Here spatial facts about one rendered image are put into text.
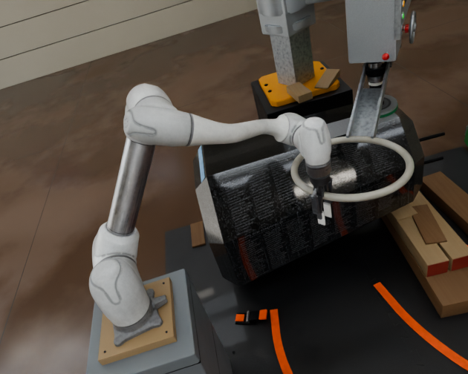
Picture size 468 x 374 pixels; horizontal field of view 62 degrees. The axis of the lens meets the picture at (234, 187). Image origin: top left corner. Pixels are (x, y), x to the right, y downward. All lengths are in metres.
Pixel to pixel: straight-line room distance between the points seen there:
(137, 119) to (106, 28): 7.01
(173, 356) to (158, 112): 0.83
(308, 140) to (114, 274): 0.78
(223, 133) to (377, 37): 1.05
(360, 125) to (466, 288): 1.01
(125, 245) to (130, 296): 0.20
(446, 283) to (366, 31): 1.34
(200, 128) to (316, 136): 0.40
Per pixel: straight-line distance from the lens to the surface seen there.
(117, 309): 1.41
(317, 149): 1.35
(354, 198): 1.49
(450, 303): 2.29
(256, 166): 1.99
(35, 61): 8.49
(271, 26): 2.71
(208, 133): 1.16
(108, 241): 1.49
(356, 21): 2.00
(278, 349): 2.26
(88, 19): 8.09
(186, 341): 1.47
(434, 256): 2.34
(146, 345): 1.49
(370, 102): 2.06
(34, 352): 2.97
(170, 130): 1.12
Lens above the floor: 1.99
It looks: 37 degrees down
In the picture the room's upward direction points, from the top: 17 degrees counter-clockwise
